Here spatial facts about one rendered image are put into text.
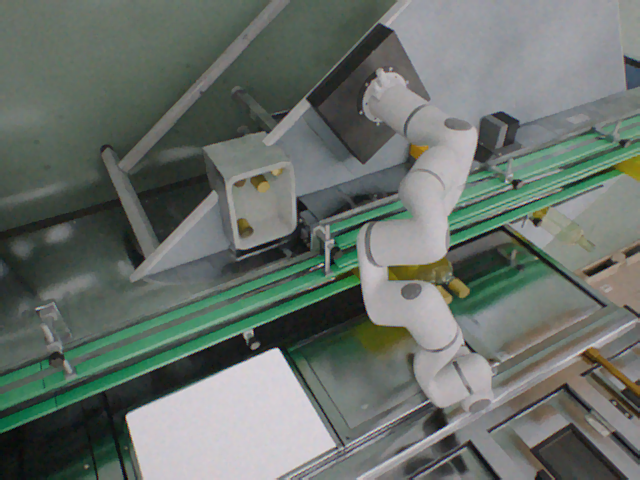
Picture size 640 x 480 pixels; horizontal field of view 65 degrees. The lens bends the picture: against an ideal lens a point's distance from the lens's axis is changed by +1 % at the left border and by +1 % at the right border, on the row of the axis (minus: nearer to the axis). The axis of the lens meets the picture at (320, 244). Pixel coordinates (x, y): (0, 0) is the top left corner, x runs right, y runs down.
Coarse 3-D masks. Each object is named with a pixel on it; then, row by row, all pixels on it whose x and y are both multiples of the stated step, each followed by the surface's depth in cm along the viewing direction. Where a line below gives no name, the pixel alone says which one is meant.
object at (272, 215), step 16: (240, 176) 115; (272, 176) 128; (288, 176) 123; (240, 192) 127; (256, 192) 129; (272, 192) 132; (288, 192) 127; (240, 208) 130; (256, 208) 132; (272, 208) 135; (288, 208) 131; (256, 224) 134; (272, 224) 134; (288, 224) 134; (240, 240) 129; (256, 240) 130
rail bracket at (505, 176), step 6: (486, 162) 151; (492, 162) 151; (510, 162) 143; (486, 168) 151; (492, 168) 150; (498, 174) 148; (504, 174) 146; (510, 174) 146; (504, 180) 146; (510, 180) 145; (516, 180) 143; (516, 186) 143
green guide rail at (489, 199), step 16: (576, 160) 170; (592, 160) 169; (608, 160) 170; (528, 176) 162; (544, 176) 163; (560, 176) 162; (496, 192) 157; (512, 192) 156; (528, 192) 157; (464, 208) 150; (480, 208) 150; (448, 224) 146; (352, 256) 134
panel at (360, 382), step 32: (352, 320) 142; (256, 352) 134; (288, 352) 133; (320, 352) 134; (352, 352) 134; (384, 352) 134; (480, 352) 133; (192, 384) 126; (320, 384) 126; (352, 384) 127; (384, 384) 127; (416, 384) 127; (320, 416) 119; (352, 416) 120; (384, 416) 119; (128, 448) 114; (352, 448) 116
